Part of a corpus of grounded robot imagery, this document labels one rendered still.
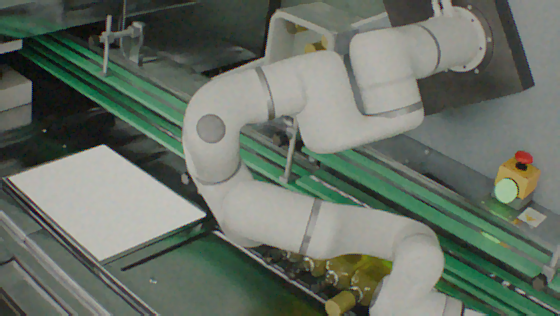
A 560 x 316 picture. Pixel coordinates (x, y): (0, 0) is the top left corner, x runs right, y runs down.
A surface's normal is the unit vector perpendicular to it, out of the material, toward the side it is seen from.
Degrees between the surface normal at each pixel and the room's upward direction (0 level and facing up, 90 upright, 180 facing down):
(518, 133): 0
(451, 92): 1
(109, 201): 90
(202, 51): 90
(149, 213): 90
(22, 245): 90
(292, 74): 57
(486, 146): 0
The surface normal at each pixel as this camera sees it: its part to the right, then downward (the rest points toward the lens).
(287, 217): 0.00, -0.16
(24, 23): 0.73, 0.41
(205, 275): 0.15, -0.87
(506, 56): -0.67, 0.28
